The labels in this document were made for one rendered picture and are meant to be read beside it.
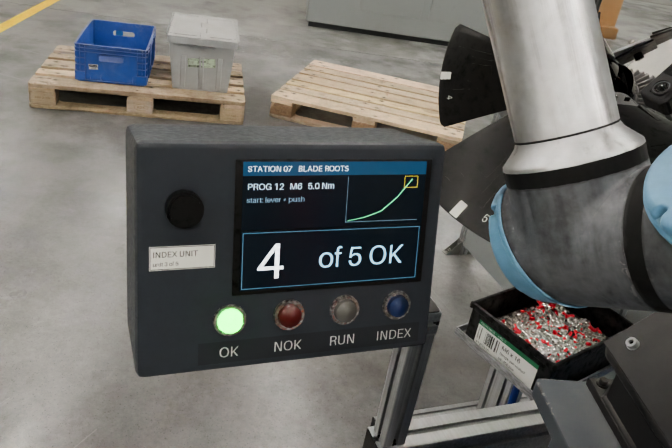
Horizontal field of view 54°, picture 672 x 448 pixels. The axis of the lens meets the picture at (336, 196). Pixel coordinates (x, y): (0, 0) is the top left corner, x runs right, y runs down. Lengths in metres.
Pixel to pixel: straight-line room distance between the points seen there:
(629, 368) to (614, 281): 0.20
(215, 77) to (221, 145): 3.51
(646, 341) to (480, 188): 0.57
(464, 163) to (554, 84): 0.71
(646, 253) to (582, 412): 0.27
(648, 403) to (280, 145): 0.41
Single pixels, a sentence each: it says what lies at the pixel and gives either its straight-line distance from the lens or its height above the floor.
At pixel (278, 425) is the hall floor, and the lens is 2.01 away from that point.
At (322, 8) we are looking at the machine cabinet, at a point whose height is 0.20.
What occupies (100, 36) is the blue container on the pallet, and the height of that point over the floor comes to 0.26.
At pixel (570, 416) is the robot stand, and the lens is 0.73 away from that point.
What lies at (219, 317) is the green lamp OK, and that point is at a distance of 0.54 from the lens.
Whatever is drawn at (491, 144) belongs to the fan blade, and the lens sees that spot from 1.24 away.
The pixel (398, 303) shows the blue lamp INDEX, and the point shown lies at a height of 1.12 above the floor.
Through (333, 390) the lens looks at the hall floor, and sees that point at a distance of 2.14.
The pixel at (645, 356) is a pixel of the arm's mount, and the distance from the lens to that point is 0.72.
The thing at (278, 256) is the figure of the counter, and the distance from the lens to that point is 0.54.
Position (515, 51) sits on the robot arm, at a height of 1.35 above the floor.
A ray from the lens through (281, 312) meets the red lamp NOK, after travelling 0.55.
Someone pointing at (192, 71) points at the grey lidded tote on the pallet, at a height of 0.26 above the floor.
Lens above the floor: 1.45
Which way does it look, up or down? 26 degrees down
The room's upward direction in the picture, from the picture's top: 10 degrees clockwise
